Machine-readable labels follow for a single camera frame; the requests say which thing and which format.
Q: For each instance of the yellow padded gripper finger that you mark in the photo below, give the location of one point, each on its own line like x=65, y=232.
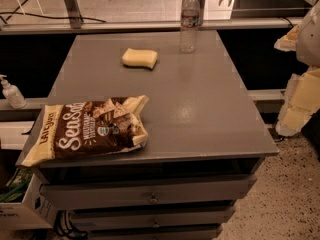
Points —
x=288, y=41
x=301, y=101

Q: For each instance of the yellow sponge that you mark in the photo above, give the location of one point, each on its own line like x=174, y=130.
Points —
x=140, y=58

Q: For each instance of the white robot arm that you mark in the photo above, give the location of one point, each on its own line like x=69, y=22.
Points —
x=308, y=38

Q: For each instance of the clear plastic water bottle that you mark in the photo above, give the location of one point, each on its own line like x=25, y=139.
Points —
x=189, y=23

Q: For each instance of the grey metal drawer cabinet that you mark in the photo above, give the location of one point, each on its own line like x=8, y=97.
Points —
x=206, y=140

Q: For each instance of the brown sea salt chip bag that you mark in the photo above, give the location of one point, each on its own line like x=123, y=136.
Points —
x=89, y=128

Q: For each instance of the white pump dispenser bottle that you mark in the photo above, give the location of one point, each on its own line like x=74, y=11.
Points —
x=12, y=94

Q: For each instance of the white cardboard box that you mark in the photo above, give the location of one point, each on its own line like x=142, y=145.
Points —
x=22, y=207

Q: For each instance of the grey metal frame post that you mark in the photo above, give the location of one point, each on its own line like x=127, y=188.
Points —
x=74, y=14

